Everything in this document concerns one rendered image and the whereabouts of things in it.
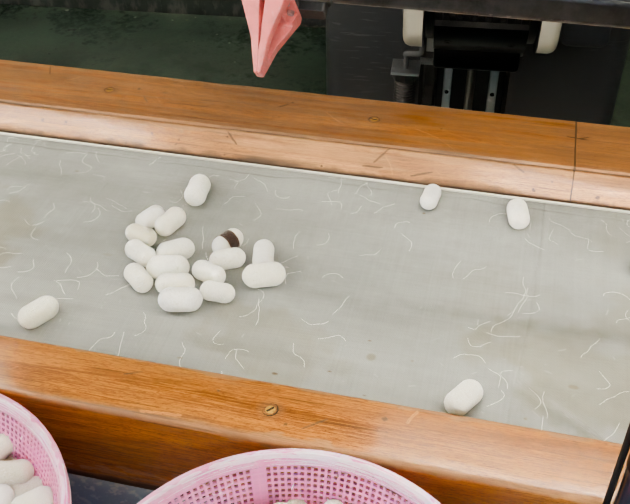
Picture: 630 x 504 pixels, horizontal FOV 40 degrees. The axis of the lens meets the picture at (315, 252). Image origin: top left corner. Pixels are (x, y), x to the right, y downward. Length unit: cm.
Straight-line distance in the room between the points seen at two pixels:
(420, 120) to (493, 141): 8
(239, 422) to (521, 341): 24
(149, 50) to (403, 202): 200
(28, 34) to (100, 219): 216
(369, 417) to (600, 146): 42
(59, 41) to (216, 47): 50
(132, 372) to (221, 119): 36
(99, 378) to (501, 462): 30
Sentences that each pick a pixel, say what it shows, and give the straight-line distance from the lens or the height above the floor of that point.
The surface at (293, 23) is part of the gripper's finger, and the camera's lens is 87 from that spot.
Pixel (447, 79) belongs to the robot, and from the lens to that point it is 159.
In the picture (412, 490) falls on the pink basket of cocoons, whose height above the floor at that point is 77.
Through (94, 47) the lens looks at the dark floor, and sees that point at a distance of 286.
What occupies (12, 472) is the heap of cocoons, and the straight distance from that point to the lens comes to 68.
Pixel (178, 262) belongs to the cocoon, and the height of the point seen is 76.
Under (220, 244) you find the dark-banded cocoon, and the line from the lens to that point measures 79.
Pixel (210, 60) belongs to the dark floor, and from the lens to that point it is 271.
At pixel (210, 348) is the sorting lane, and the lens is 72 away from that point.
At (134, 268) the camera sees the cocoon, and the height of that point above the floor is 76.
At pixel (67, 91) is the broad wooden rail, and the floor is 76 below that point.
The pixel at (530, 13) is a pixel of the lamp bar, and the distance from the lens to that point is 51.
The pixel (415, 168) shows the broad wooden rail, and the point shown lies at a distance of 89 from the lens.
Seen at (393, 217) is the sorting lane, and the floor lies 74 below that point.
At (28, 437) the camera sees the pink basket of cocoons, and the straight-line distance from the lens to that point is 68.
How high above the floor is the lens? 126
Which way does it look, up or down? 40 degrees down
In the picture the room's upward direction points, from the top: 1 degrees counter-clockwise
